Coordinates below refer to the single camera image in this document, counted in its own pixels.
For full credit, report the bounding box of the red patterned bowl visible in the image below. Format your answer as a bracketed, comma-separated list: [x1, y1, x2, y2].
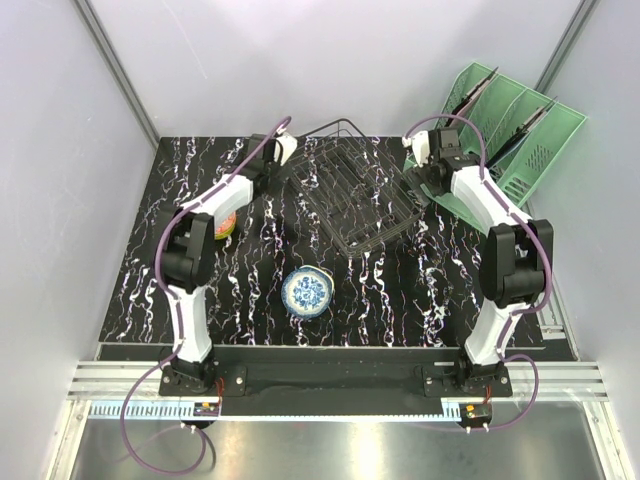
[215, 213, 237, 235]

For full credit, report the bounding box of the wire dish rack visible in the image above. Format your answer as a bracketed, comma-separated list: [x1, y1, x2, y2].
[286, 118, 423, 257]

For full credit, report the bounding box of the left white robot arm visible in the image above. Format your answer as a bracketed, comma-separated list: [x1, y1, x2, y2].
[151, 127, 298, 396]

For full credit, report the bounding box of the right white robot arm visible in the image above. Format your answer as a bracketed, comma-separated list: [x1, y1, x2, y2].
[402, 128, 554, 397]

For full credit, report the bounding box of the black folder in organizer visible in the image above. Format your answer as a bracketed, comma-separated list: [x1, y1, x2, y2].
[442, 63, 499, 118]

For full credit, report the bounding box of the green file organizer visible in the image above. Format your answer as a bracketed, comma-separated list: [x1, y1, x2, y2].
[404, 62, 589, 221]

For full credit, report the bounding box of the blue white patterned bowl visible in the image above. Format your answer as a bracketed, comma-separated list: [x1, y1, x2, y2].
[281, 265, 335, 319]

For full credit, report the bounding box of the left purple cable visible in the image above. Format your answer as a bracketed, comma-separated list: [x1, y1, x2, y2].
[118, 115, 294, 476]

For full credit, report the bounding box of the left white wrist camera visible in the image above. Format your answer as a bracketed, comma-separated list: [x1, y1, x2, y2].
[273, 131, 298, 166]

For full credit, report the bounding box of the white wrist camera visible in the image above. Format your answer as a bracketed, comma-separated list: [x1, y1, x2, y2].
[273, 131, 298, 166]
[402, 130, 431, 167]

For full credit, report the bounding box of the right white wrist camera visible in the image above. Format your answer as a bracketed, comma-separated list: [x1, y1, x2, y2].
[402, 130, 431, 167]

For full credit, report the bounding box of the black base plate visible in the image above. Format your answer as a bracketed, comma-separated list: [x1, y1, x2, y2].
[149, 344, 514, 416]

